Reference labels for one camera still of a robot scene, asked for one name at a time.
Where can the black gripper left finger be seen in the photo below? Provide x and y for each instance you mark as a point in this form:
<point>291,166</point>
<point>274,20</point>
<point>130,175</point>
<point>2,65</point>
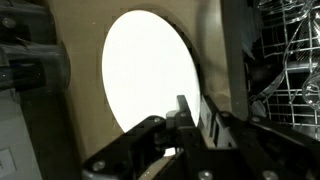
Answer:
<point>150,150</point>

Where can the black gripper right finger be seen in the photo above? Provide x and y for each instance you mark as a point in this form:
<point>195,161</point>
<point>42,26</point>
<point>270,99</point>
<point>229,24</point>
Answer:
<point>266,150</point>

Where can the white wall outlet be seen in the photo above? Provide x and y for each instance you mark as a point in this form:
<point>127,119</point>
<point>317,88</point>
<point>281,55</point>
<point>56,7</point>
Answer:
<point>6,163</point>

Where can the white dinner plate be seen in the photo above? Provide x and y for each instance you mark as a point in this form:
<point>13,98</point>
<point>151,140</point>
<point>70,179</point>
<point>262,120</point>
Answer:
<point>146,66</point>

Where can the clear glass container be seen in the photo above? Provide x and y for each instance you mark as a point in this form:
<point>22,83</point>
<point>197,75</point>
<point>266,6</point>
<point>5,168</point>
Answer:
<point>36,66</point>

